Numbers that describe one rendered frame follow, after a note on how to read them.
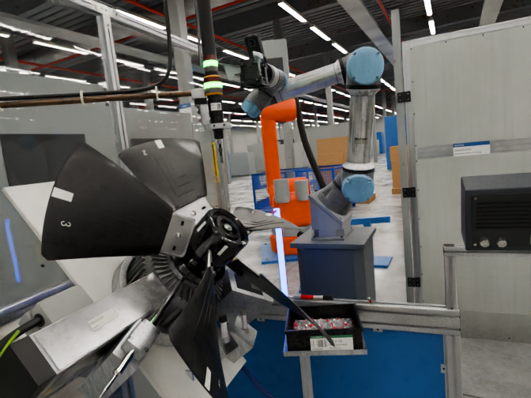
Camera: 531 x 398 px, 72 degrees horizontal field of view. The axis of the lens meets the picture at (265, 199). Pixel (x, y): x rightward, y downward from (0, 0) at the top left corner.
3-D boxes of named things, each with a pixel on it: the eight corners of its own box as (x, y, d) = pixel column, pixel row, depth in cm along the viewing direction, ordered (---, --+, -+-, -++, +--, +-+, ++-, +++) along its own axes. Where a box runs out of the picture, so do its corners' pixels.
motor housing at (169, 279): (162, 356, 81) (195, 324, 77) (100, 278, 85) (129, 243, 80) (214, 311, 102) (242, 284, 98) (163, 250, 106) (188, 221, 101)
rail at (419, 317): (203, 313, 144) (200, 294, 143) (208, 309, 148) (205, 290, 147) (461, 336, 109) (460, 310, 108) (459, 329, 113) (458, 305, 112)
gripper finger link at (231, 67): (220, 78, 105) (245, 80, 111) (218, 57, 104) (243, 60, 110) (214, 80, 107) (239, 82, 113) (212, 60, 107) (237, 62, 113)
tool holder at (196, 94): (196, 129, 86) (190, 87, 85) (195, 132, 93) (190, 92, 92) (234, 126, 88) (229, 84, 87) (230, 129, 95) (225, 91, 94)
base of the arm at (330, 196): (321, 189, 165) (333, 172, 161) (348, 209, 163) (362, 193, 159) (314, 198, 151) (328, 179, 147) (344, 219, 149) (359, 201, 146)
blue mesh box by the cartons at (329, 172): (297, 217, 759) (293, 170, 747) (320, 206, 867) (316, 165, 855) (337, 217, 715) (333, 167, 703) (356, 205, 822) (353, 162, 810)
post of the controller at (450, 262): (446, 309, 110) (443, 245, 108) (445, 305, 113) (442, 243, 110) (457, 310, 109) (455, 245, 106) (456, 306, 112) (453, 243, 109)
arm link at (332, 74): (372, 44, 138) (252, 85, 150) (375, 43, 127) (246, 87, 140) (378, 75, 141) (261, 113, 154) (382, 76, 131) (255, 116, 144)
